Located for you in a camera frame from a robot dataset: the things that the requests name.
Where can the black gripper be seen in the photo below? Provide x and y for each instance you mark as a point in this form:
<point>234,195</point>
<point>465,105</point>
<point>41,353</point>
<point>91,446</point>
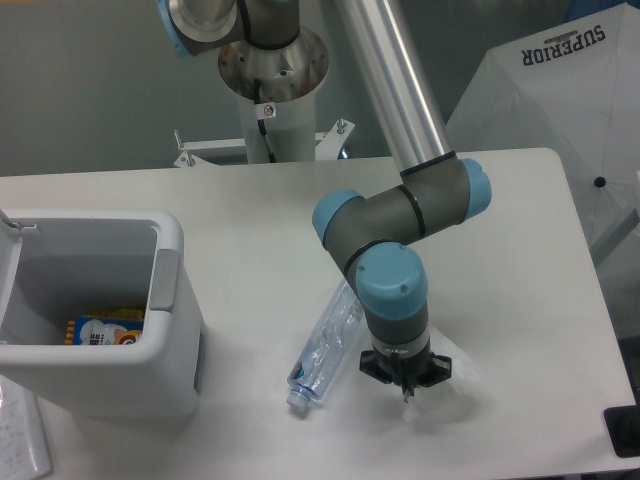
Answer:
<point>423,370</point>

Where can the clear plastic bag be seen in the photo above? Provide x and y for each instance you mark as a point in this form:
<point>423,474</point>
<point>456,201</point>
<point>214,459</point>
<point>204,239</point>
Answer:
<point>452,400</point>

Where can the clear crushed plastic bottle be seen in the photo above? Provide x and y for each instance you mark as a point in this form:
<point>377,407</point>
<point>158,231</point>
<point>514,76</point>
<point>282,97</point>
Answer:
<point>333,336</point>

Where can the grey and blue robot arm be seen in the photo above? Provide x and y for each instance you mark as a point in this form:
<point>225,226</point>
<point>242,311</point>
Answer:
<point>369,239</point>

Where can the white plastic trash can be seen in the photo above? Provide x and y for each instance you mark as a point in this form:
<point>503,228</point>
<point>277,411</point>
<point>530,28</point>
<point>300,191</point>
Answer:
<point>60,264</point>

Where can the black device at edge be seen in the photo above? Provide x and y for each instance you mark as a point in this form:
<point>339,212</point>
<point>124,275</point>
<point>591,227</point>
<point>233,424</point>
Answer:
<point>623,427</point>

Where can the yellow blue snack package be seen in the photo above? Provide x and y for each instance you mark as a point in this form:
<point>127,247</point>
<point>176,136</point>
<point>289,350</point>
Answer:
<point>122,326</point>

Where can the white umbrella with lettering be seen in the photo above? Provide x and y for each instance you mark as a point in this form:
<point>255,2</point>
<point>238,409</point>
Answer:
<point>575,90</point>

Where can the white notepad with writing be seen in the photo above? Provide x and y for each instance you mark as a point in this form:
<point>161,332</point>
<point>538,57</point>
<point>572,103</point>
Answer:
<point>24,448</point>

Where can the white metal base bracket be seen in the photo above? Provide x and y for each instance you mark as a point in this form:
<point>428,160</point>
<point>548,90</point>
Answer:
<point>328,146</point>

